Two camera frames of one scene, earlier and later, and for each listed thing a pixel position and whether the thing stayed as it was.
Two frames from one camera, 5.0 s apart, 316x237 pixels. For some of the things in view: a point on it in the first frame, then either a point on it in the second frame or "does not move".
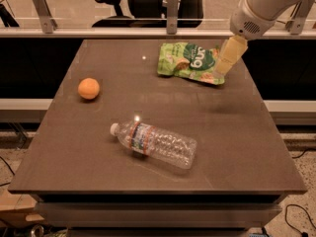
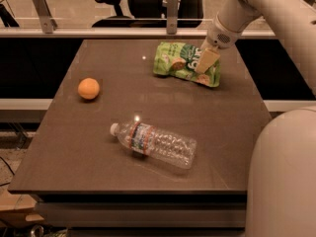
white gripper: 246,23 → 219,38
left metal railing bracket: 47,22 does not move
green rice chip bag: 189,60 does not move
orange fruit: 88,88 does not move
